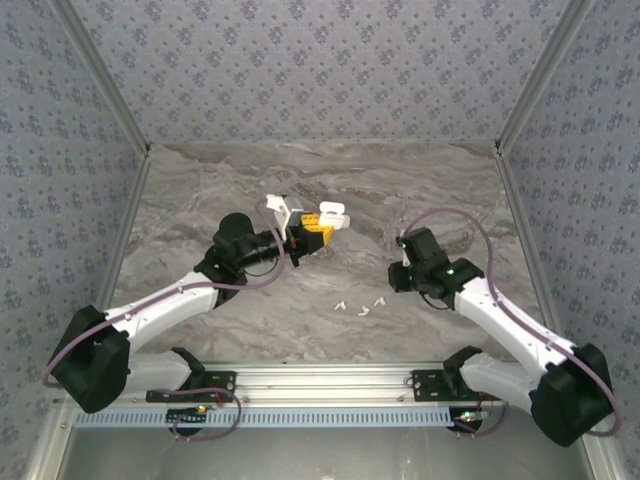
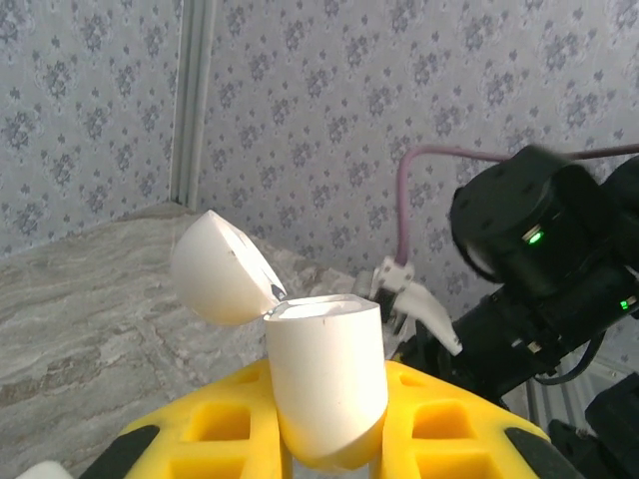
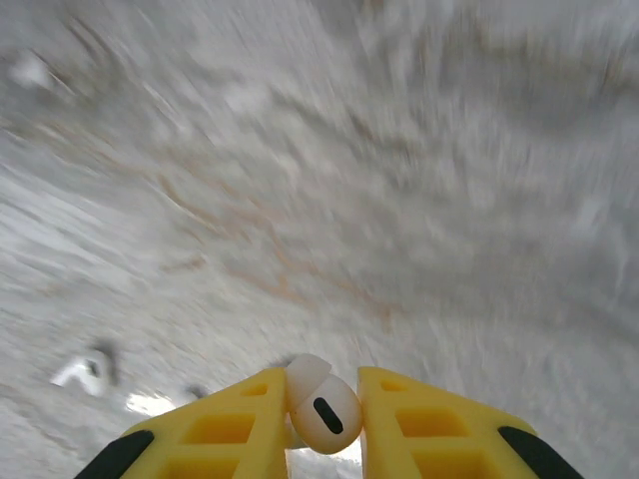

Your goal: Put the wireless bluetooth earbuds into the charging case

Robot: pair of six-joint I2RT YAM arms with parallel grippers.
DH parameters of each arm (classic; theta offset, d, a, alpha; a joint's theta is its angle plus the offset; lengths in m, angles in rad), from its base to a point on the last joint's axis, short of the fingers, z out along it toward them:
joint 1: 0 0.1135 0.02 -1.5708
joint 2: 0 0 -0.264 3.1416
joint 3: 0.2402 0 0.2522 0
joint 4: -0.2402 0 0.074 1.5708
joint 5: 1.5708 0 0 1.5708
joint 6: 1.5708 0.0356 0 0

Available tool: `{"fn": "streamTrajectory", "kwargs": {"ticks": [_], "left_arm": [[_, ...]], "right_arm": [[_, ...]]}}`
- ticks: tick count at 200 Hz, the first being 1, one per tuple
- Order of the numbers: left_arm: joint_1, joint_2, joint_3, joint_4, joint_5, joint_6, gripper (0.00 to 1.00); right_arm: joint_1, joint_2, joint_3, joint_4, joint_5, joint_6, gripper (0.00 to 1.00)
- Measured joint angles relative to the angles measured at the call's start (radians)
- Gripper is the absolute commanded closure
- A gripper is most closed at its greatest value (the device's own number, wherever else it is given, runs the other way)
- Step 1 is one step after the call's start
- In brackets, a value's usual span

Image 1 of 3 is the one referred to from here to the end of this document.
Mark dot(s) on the aluminium mounting rail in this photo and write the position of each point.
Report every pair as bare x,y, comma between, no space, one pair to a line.
320,380

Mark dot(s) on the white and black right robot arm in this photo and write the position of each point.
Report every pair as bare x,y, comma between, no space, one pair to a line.
515,320

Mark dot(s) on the metal base tray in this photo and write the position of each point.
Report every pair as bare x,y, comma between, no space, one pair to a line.
320,455

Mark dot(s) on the white earbud charging case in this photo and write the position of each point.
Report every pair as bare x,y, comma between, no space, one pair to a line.
331,208

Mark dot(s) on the small black circuit board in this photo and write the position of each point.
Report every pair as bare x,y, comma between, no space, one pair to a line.
470,417
187,417

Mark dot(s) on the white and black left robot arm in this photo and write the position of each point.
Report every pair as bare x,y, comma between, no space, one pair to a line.
160,310

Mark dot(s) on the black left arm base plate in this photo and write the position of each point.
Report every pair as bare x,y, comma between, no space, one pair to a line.
220,382

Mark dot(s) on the aluminium frame post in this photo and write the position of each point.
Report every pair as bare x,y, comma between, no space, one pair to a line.
538,75
106,75

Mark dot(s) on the aluminium table side rail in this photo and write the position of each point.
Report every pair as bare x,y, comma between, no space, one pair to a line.
520,220
125,220

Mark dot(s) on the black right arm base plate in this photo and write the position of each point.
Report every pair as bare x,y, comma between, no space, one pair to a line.
425,385

